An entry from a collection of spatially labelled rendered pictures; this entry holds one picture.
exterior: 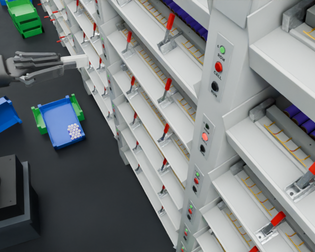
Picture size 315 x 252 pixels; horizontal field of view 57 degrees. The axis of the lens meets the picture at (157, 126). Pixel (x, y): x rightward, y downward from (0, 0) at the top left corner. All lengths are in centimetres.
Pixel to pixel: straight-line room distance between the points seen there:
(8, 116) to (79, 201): 84
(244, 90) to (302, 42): 12
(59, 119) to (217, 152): 152
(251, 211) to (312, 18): 41
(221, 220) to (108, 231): 86
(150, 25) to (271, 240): 59
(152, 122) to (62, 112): 108
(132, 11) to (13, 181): 91
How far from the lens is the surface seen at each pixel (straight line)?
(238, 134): 56
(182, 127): 80
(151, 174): 136
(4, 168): 149
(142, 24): 84
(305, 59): 42
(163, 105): 84
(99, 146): 191
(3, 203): 139
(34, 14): 297
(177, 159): 96
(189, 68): 68
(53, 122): 202
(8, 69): 78
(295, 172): 53
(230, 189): 71
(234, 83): 49
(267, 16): 44
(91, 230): 164
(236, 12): 45
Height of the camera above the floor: 150
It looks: 49 degrees down
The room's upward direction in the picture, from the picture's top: straight up
